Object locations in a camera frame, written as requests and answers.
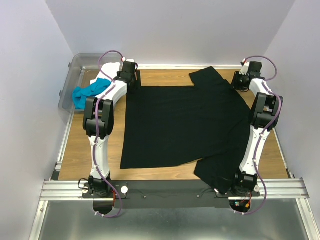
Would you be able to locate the teal t shirt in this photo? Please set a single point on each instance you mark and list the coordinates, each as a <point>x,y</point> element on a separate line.
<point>80,95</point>

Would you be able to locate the white t shirt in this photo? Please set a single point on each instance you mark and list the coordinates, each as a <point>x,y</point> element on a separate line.
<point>109,72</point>

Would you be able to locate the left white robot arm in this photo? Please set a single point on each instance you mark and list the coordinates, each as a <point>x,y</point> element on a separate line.
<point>98,123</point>

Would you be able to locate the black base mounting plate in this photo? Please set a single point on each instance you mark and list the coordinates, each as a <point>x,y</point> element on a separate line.
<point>161,194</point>

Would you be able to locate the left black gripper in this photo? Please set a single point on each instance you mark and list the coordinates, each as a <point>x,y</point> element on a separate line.
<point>136,85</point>

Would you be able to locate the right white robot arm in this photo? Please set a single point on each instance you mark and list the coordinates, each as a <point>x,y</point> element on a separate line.
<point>263,117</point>

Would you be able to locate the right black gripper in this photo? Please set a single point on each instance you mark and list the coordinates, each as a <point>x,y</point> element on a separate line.
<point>236,75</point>

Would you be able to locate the black t shirt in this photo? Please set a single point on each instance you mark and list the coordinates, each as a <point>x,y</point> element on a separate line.
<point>206,123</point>

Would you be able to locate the clear plastic storage bin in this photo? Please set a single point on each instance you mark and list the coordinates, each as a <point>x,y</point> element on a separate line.
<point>83,68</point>

